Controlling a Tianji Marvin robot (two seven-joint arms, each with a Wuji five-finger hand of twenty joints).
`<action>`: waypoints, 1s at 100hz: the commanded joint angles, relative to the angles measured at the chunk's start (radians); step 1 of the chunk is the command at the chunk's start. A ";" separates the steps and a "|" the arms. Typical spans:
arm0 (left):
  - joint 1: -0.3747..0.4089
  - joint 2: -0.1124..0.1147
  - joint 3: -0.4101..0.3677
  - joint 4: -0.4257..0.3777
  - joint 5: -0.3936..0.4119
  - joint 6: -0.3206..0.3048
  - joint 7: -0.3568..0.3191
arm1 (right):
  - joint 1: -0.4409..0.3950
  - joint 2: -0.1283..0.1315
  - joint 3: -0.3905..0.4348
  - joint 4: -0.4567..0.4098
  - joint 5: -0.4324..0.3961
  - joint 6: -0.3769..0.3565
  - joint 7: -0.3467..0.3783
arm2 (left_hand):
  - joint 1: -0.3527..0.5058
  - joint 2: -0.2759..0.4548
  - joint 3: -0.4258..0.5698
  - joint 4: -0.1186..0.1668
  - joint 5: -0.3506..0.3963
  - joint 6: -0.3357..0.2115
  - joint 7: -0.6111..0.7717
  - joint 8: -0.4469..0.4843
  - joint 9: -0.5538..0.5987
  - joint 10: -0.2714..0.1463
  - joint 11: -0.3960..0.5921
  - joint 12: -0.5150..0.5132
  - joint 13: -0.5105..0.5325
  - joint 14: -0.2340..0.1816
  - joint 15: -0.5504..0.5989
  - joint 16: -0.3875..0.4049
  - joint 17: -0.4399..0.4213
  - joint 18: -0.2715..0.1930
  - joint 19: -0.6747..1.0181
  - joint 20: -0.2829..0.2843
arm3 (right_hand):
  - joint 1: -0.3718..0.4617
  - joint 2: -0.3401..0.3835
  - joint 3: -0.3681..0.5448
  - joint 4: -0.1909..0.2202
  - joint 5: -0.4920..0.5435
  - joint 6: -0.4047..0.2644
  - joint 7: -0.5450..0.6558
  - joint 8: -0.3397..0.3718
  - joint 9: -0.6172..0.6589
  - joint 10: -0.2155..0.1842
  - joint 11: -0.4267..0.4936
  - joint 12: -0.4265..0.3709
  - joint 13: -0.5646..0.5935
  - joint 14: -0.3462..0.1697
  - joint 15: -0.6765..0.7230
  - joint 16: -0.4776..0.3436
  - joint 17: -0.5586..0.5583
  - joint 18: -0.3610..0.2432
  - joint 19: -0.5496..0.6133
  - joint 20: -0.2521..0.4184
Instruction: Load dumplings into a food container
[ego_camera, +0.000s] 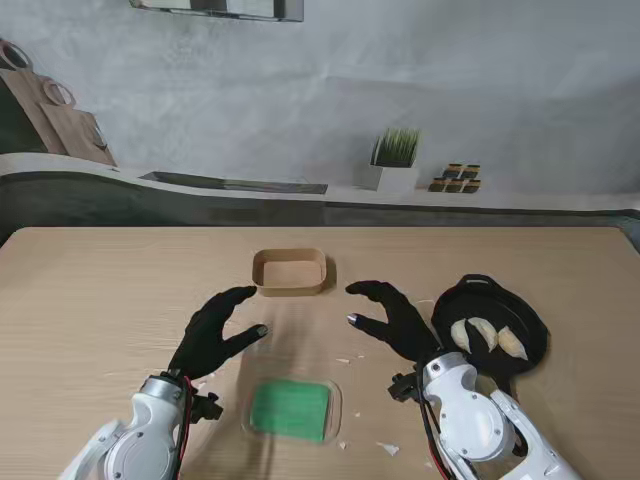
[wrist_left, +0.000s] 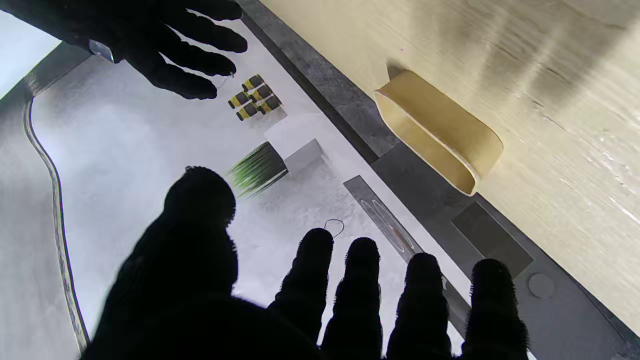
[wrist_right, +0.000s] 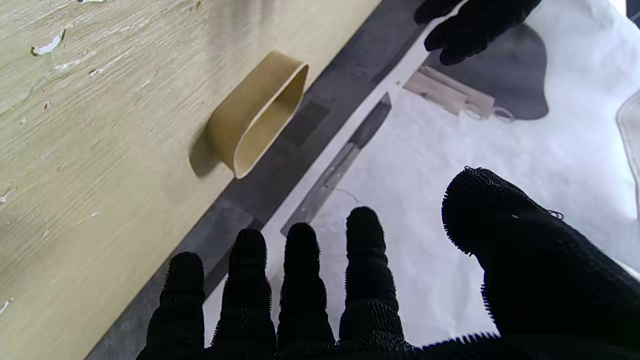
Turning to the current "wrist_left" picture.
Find green plant in white pot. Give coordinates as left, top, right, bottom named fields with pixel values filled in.
left=226, top=122, right=323, bottom=198

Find brown paper food container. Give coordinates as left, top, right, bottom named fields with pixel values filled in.
left=374, top=70, right=504, bottom=196

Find dark long knife tray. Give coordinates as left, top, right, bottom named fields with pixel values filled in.
left=344, top=175, right=472, bottom=326

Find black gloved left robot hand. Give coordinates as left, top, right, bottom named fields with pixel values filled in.
left=80, top=166, right=531, bottom=360

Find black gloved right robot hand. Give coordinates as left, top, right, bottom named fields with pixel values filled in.
left=0, top=0, right=248, bottom=100

